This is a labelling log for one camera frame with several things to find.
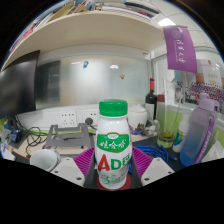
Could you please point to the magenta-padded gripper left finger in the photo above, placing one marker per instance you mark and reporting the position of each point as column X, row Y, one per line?
column 66, row 170

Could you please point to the beige shelf with books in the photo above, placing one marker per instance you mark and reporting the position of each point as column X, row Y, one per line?
column 90, row 31

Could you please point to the black computer monitor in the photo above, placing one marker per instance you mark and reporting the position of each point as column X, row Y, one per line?
column 16, row 86

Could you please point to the white green-capped drink bottle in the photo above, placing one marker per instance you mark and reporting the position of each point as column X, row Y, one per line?
column 113, row 146

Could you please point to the purple hanging flag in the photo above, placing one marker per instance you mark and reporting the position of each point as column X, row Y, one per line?
column 180, row 50

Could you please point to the flat round red coaster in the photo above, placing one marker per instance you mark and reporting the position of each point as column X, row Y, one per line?
column 128, row 184

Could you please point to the white ceramic pot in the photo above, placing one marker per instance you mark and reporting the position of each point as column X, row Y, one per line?
column 137, row 116

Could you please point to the purple translucent water bottle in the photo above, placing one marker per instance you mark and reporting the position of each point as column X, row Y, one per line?
column 196, row 140

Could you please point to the green drinking glass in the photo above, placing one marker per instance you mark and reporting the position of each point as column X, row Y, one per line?
column 166, row 138

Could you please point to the group photo poster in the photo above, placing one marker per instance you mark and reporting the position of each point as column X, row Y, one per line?
column 206, row 86

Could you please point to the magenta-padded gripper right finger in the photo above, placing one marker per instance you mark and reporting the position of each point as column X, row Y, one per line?
column 156, row 170

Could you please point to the ceiling light panel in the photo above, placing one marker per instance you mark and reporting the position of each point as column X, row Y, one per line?
column 166, row 22

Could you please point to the grey metal laptop stand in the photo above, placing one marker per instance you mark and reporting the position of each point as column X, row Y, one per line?
column 66, row 133

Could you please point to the dark wine bottle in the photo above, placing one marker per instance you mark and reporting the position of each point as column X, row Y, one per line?
column 151, row 100

